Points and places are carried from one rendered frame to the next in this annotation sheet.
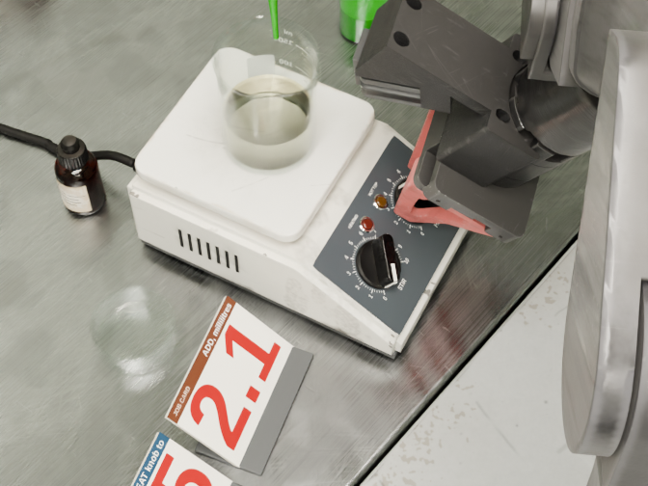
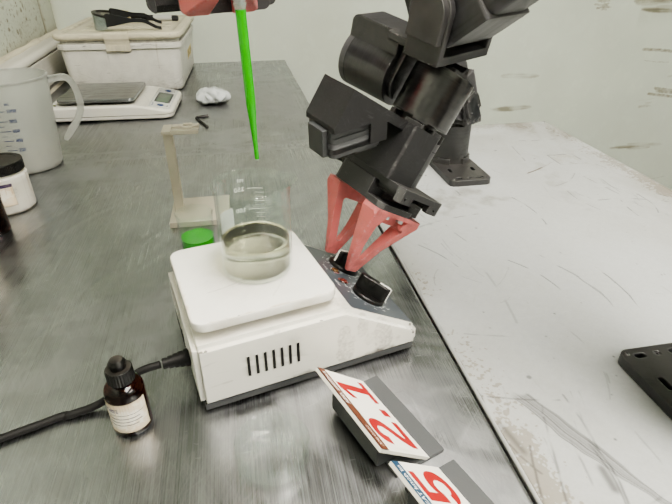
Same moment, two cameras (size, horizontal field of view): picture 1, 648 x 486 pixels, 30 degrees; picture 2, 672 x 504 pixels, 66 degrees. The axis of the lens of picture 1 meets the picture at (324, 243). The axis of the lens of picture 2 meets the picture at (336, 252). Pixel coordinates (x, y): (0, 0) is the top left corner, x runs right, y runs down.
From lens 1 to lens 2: 0.50 m
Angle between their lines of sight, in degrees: 43
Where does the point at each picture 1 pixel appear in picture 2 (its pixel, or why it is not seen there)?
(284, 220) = (320, 286)
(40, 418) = not seen: outside the picture
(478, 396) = (461, 331)
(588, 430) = not seen: outside the picture
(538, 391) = (474, 311)
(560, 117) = (444, 99)
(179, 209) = (243, 337)
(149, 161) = (202, 316)
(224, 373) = (365, 408)
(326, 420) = (426, 397)
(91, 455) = not seen: outside the picture
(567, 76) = (488, 13)
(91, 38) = (30, 350)
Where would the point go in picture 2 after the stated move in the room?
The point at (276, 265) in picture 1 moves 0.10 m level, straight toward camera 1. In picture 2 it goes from (331, 324) to (441, 373)
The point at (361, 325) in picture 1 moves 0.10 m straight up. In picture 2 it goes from (393, 329) to (400, 231)
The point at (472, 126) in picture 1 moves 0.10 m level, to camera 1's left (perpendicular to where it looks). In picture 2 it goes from (401, 139) to (326, 173)
